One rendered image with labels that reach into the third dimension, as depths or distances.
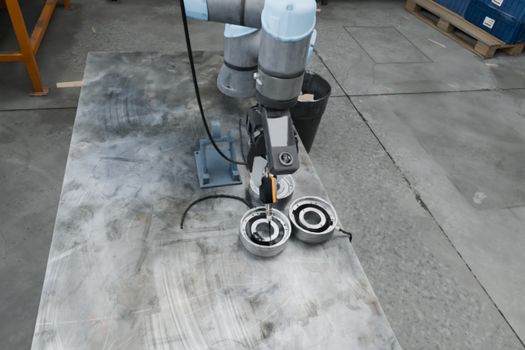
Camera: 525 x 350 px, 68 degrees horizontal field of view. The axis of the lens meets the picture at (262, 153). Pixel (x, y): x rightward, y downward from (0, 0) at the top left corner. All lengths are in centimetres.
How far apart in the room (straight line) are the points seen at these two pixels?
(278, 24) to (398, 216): 169
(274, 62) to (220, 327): 45
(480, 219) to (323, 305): 168
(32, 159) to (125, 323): 170
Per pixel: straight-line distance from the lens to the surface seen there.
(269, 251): 79
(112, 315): 77
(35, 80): 282
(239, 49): 117
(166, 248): 82
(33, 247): 195
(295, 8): 56
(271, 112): 65
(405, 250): 201
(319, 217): 88
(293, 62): 59
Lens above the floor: 147
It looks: 40 degrees down
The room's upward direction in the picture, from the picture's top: 8 degrees clockwise
